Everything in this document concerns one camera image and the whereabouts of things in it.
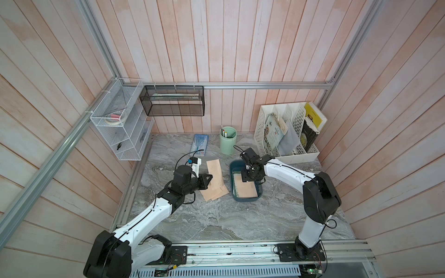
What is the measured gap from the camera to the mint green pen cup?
1026 mm

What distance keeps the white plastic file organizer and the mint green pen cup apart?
0.18m

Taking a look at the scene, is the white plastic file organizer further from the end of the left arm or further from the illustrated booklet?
the end of the left arm

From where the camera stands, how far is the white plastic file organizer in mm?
974

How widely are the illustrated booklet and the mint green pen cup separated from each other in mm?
209

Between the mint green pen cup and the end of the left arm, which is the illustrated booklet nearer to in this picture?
the mint green pen cup

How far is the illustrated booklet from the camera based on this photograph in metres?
0.97
